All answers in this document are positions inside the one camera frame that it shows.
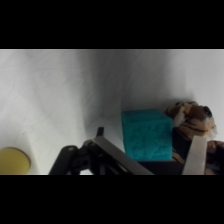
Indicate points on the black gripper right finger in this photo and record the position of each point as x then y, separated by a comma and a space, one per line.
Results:
196, 156

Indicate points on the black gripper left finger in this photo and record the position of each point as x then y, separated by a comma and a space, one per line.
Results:
110, 156

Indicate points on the blue cube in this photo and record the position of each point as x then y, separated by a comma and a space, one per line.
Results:
146, 136

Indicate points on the tiger plush toy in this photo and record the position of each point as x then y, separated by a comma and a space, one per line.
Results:
195, 115

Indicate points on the yellow plastic cup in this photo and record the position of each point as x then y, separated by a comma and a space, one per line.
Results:
13, 161

